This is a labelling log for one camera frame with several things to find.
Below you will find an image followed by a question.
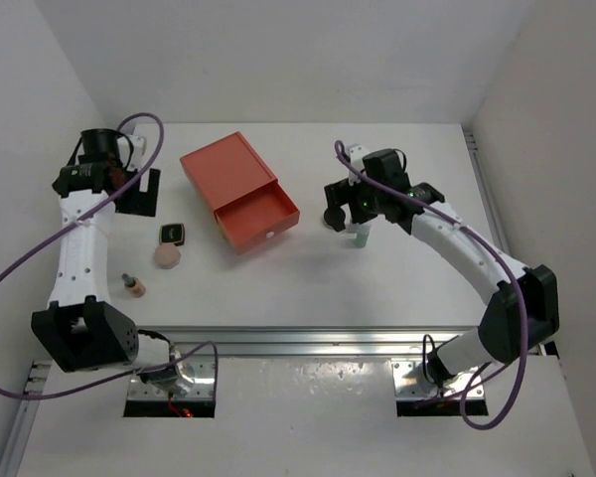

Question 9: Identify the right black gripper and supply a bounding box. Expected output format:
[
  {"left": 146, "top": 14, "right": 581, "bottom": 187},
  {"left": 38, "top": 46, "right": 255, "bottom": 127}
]
[{"left": 325, "top": 173, "right": 384, "bottom": 232}]

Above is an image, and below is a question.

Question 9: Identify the green white-capped tube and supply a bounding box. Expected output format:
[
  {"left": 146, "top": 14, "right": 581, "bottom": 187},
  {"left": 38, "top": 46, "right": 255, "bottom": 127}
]
[{"left": 354, "top": 224, "right": 371, "bottom": 248}]

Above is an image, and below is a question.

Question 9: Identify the black square compact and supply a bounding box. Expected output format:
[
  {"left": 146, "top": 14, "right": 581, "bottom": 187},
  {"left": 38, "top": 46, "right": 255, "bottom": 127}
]
[{"left": 159, "top": 223, "right": 186, "bottom": 246}]

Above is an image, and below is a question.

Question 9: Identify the pink octagonal jar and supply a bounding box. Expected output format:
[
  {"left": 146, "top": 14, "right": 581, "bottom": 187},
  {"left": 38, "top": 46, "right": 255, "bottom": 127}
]
[{"left": 153, "top": 242, "right": 181, "bottom": 269}]

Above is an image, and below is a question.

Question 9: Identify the beige foundation bottle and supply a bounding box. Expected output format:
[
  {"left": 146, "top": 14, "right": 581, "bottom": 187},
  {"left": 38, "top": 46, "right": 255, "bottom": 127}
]
[{"left": 122, "top": 273, "right": 146, "bottom": 298}]

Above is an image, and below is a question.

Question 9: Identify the orange drawer box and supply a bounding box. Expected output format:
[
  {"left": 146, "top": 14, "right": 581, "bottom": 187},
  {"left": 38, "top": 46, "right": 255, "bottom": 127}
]
[{"left": 180, "top": 132, "right": 300, "bottom": 254}]

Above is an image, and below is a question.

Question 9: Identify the black round compact jar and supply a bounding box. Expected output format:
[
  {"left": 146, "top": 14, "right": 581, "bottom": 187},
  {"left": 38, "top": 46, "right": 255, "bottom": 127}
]
[{"left": 322, "top": 211, "right": 333, "bottom": 230}]

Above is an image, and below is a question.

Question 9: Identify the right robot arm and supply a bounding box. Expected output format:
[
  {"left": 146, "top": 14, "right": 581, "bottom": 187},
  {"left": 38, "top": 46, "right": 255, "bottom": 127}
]
[{"left": 324, "top": 141, "right": 559, "bottom": 386}]

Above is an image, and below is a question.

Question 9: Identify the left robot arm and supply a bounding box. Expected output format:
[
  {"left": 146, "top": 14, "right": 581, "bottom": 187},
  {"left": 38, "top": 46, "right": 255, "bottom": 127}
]
[{"left": 31, "top": 129, "right": 160, "bottom": 373}]

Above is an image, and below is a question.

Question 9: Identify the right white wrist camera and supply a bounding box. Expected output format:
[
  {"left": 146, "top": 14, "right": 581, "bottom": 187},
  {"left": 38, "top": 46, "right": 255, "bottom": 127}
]
[{"left": 345, "top": 143, "right": 372, "bottom": 175}]

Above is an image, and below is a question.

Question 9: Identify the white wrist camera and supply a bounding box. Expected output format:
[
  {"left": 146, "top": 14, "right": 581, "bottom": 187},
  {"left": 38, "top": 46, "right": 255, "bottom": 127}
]
[
  {"left": 345, "top": 143, "right": 372, "bottom": 175},
  {"left": 117, "top": 133, "right": 147, "bottom": 171}
]

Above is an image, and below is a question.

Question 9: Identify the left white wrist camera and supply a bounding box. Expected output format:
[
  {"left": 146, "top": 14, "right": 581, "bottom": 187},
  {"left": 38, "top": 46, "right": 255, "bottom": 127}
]
[{"left": 117, "top": 133, "right": 147, "bottom": 171}]

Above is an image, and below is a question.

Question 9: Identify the aluminium rail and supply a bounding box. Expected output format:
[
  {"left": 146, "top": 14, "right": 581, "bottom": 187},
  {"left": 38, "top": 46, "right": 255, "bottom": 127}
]
[{"left": 140, "top": 325, "right": 468, "bottom": 359}]

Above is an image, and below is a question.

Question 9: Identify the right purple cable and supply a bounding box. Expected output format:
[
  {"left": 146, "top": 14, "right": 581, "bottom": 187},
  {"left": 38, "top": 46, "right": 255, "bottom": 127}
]
[{"left": 333, "top": 140, "right": 529, "bottom": 431}]

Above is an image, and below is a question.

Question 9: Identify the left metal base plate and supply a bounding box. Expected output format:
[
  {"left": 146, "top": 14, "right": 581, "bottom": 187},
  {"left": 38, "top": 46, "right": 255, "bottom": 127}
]
[{"left": 126, "top": 345, "right": 218, "bottom": 403}]

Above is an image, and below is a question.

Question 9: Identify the metal base plate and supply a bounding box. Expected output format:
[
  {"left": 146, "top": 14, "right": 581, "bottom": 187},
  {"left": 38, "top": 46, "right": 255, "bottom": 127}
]
[
  {"left": 392, "top": 359, "right": 487, "bottom": 401},
  {"left": 126, "top": 345, "right": 218, "bottom": 403}
]

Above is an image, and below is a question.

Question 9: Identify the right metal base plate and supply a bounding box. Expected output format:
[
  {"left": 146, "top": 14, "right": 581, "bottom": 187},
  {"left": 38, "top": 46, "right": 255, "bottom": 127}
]
[{"left": 392, "top": 359, "right": 487, "bottom": 401}]

